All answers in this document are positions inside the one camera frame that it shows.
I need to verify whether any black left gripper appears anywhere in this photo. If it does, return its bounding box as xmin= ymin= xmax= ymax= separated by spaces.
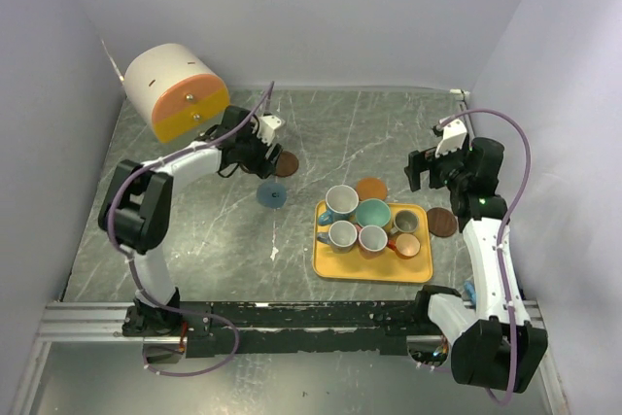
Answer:
xmin=238 ymin=123 xmax=286 ymax=181

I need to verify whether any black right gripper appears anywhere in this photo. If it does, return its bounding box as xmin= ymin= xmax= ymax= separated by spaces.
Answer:
xmin=404 ymin=138 xmax=469 ymax=192

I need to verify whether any dark brown wooden coaster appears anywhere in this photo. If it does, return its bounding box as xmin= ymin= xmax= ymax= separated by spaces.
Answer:
xmin=275 ymin=151 xmax=299 ymax=178

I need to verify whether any blue round coaster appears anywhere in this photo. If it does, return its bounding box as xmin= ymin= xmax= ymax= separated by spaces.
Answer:
xmin=256 ymin=181 xmax=287 ymax=209

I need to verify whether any light orange wooden coaster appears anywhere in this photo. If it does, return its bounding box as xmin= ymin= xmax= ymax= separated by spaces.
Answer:
xmin=355 ymin=177 xmax=388 ymax=201

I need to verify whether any dark walnut wooden coaster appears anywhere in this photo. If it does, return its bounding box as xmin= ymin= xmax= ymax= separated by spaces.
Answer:
xmin=427 ymin=207 xmax=458 ymax=238

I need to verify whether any yellow plastic tray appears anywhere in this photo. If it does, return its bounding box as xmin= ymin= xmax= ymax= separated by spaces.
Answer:
xmin=312 ymin=203 xmax=433 ymax=284

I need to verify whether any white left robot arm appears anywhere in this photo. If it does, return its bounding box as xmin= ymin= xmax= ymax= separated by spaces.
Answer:
xmin=98 ymin=106 xmax=285 ymax=336

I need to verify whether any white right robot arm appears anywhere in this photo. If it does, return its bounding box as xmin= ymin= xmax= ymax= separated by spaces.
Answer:
xmin=404 ymin=137 xmax=548 ymax=394

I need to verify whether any teal cup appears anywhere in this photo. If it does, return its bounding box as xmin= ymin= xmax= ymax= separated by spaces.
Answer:
xmin=354 ymin=198 xmax=393 ymax=231

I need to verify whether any orange copper cup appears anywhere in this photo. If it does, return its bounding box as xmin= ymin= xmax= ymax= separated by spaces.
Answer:
xmin=387 ymin=233 xmax=421 ymax=259

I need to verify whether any white pink cup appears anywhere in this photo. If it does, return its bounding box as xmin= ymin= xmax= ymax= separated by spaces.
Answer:
xmin=359 ymin=225 xmax=388 ymax=259

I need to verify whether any white cylindrical drawer cabinet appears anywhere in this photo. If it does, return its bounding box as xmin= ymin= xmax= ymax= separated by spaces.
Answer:
xmin=122 ymin=43 xmax=230 ymax=144

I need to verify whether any blue clip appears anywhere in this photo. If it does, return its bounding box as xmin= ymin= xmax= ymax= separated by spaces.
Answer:
xmin=464 ymin=281 xmax=476 ymax=304

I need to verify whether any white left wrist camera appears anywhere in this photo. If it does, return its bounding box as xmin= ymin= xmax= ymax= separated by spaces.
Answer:
xmin=257 ymin=115 xmax=285 ymax=146

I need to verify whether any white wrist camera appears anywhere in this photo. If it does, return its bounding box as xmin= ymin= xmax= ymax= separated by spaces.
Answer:
xmin=257 ymin=115 xmax=285 ymax=146
xmin=434 ymin=118 xmax=468 ymax=158

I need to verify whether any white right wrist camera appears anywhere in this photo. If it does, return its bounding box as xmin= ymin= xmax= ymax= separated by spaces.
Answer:
xmin=434 ymin=118 xmax=468 ymax=158

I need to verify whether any grey yellow-handled cup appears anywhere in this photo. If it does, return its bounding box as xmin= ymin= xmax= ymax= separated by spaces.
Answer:
xmin=388 ymin=210 xmax=420 ymax=236

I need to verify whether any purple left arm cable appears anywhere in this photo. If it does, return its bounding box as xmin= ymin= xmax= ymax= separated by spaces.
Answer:
xmin=107 ymin=80 xmax=276 ymax=377

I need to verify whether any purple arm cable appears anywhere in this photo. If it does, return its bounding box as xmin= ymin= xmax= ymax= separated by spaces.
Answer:
xmin=415 ymin=108 xmax=531 ymax=407
xmin=107 ymin=80 xmax=276 ymax=377

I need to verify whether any large white blue-handled mug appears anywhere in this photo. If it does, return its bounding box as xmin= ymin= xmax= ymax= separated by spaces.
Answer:
xmin=318 ymin=185 xmax=360 ymax=226

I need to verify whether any white grey-handled cup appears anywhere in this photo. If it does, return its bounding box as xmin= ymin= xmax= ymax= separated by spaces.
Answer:
xmin=316 ymin=221 xmax=358 ymax=254

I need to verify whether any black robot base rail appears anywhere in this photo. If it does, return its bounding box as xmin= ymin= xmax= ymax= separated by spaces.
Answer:
xmin=121 ymin=300 xmax=449 ymax=365

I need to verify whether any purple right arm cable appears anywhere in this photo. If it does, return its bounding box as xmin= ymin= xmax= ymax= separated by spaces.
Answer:
xmin=415 ymin=108 xmax=531 ymax=407

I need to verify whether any aluminium frame rail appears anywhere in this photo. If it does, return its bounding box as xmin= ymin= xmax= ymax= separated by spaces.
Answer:
xmin=36 ymin=299 xmax=543 ymax=343

